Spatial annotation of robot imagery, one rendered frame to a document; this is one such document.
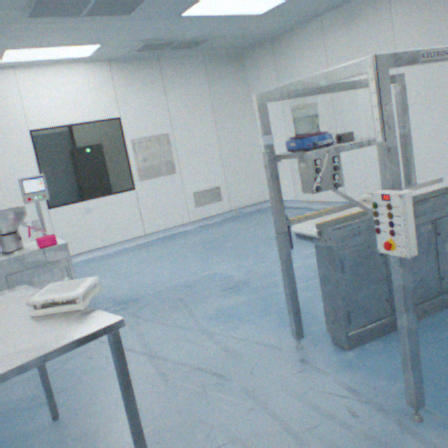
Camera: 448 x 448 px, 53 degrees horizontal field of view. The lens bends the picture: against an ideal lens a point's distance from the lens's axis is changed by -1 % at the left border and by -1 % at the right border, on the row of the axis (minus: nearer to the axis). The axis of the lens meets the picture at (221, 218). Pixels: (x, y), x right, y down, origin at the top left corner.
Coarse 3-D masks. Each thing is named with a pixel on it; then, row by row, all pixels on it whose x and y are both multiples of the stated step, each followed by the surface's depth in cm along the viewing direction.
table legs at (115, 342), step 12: (108, 336) 174; (120, 336) 175; (120, 348) 175; (120, 360) 175; (120, 372) 175; (48, 384) 258; (120, 384) 177; (48, 396) 258; (132, 396) 178; (48, 408) 261; (132, 408) 178; (132, 420) 178; (132, 432) 181; (144, 444) 182
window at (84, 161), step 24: (120, 120) 712; (48, 144) 658; (72, 144) 676; (96, 144) 695; (120, 144) 715; (48, 168) 660; (72, 168) 678; (96, 168) 697; (120, 168) 717; (72, 192) 680; (96, 192) 699; (120, 192) 719
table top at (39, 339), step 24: (24, 288) 245; (0, 312) 209; (24, 312) 202; (72, 312) 190; (96, 312) 185; (0, 336) 177; (24, 336) 172; (48, 336) 168; (72, 336) 163; (96, 336) 166; (0, 360) 153; (24, 360) 150; (48, 360) 154
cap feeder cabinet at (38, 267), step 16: (64, 240) 414; (0, 256) 393; (16, 256) 382; (32, 256) 389; (48, 256) 396; (64, 256) 403; (0, 272) 376; (16, 272) 383; (32, 272) 389; (48, 272) 397; (64, 272) 405; (0, 288) 378
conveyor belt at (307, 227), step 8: (440, 184) 324; (416, 192) 311; (416, 200) 286; (352, 208) 297; (360, 208) 292; (328, 216) 287; (336, 216) 282; (296, 224) 279; (304, 224) 277; (312, 224) 273; (336, 224) 262; (296, 232) 277; (304, 232) 268; (312, 232) 260
